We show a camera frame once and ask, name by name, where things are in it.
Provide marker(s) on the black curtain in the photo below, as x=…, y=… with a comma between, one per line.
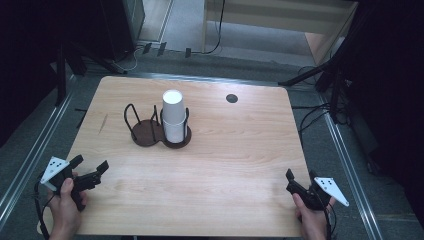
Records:
x=390, y=100
x=26, y=50

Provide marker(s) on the black tripod stand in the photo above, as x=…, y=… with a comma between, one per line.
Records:
x=330, y=71

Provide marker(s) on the black metal stand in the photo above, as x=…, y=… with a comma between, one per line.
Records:
x=61, y=73

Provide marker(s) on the person's left hand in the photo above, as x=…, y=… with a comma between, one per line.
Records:
x=66, y=208

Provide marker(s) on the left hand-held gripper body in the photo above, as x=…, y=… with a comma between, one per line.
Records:
x=56, y=170

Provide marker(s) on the dark round table grommet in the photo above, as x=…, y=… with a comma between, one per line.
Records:
x=231, y=98

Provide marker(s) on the black cabinet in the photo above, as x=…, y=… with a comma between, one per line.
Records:
x=123, y=26

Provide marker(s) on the metal floor rail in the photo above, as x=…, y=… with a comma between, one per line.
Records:
x=31, y=160
x=350, y=173

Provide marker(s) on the beige wooden frame furniture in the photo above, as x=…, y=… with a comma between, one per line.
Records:
x=286, y=15

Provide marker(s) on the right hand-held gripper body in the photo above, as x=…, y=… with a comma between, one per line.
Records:
x=328, y=188

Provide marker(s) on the person's right hand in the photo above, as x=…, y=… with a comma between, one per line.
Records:
x=313, y=220

